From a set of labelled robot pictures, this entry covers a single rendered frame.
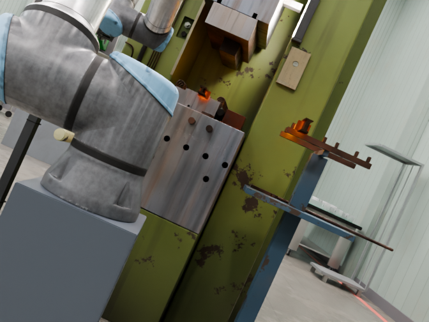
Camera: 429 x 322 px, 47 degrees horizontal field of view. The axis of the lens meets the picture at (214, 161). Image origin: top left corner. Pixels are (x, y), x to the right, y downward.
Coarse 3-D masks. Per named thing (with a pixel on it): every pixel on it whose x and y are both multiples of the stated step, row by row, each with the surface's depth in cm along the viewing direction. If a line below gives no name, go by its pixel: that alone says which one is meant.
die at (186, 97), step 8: (184, 96) 205; (192, 96) 205; (200, 96) 205; (184, 104) 205; (192, 104) 205; (200, 104) 205; (208, 104) 205; (216, 104) 204; (200, 112) 205; (208, 112) 204; (216, 112) 207
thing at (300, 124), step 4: (300, 120) 166; (304, 120) 162; (308, 120) 158; (312, 120) 158; (296, 124) 167; (300, 124) 166; (304, 124) 162; (308, 124) 158; (296, 128) 166; (300, 128) 166; (304, 128) 158; (308, 128) 166; (300, 132) 164; (304, 132) 160
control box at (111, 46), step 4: (36, 0) 184; (40, 0) 185; (112, 40) 195; (116, 40) 196; (108, 44) 194; (112, 44) 195; (116, 44) 196; (108, 48) 193; (112, 48) 194; (100, 52) 191; (104, 52) 192; (108, 52) 192; (104, 56) 192; (108, 56) 192
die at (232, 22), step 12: (216, 12) 205; (228, 12) 205; (216, 24) 205; (228, 24) 205; (240, 24) 205; (252, 24) 204; (216, 36) 221; (228, 36) 212; (240, 36) 204; (252, 36) 211; (216, 48) 244; (252, 48) 232
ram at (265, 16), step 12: (204, 0) 210; (216, 0) 206; (228, 0) 205; (240, 0) 205; (252, 0) 204; (264, 0) 204; (276, 0) 204; (288, 0) 223; (240, 12) 205; (252, 12) 204; (264, 12) 204; (276, 12) 212; (264, 24) 206; (276, 24) 243; (264, 36) 223; (264, 48) 243
